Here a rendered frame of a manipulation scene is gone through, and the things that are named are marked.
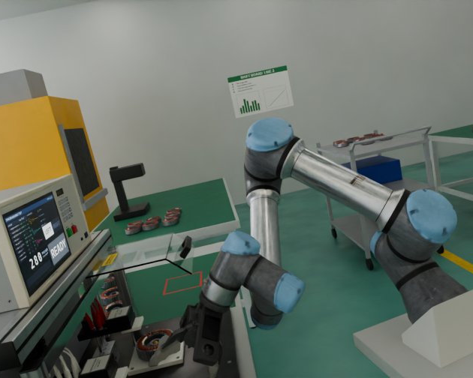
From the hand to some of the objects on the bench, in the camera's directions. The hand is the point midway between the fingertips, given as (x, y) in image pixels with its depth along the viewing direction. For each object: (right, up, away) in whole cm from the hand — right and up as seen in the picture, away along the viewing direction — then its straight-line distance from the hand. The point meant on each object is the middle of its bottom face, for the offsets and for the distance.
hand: (180, 376), depth 91 cm
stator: (-37, -4, +77) cm, 86 cm away
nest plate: (-10, -5, +26) cm, 28 cm away
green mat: (-36, -4, +76) cm, 85 cm away
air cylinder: (-24, -8, +25) cm, 36 cm away
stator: (-10, -4, +25) cm, 28 cm away
